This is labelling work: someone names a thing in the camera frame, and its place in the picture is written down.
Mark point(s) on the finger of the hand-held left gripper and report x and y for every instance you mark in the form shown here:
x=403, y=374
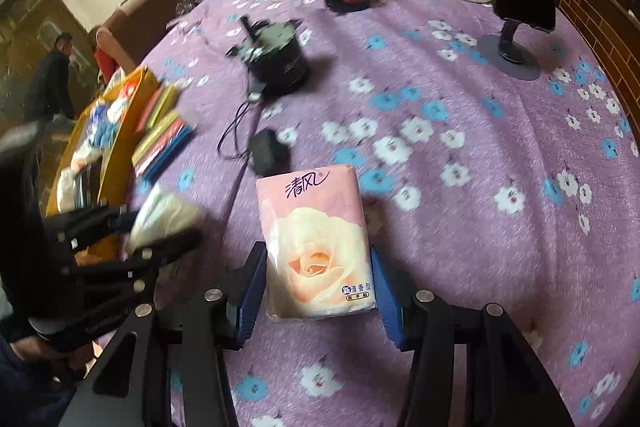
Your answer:
x=150, y=257
x=95, y=219

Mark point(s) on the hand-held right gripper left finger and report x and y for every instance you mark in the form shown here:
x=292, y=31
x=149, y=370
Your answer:
x=250, y=302

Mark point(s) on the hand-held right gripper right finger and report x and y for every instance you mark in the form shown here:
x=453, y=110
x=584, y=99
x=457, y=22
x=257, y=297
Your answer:
x=387, y=302

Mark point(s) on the white tissue pack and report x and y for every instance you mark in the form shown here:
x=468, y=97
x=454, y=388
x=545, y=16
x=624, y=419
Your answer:
x=160, y=214

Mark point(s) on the pink rose tissue pack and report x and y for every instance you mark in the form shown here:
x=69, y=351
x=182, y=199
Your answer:
x=315, y=247

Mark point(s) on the yellow cardboard box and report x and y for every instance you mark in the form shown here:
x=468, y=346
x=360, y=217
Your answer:
x=120, y=132

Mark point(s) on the person's left hand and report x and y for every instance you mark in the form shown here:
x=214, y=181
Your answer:
x=40, y=354

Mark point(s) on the crumpled plastic bag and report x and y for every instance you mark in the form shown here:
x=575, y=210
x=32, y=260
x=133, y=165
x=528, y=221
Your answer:
x=102, y=127

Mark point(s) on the multicolour sponge pack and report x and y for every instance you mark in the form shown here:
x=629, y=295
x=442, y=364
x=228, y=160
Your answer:
x=160, y=104
x=165, y=142

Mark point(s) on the dark wooden cabinet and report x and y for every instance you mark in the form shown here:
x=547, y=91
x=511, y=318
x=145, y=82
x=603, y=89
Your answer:
x=25, y=22

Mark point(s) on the brown armchair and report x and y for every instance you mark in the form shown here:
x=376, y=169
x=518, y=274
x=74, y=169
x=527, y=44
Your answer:
x=165, y=2

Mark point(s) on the black cylindrical motor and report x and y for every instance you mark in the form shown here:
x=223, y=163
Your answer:
x=277, y=62

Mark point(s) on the clear plastic bag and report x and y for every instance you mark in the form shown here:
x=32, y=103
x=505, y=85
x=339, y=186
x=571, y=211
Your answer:
x=187, y=4

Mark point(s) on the grey phone stand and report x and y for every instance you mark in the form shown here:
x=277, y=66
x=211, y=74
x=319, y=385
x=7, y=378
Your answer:
x=510, y=62

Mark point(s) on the wooden sideboard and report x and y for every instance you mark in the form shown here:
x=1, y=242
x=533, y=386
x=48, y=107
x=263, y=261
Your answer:
x=595, y=17

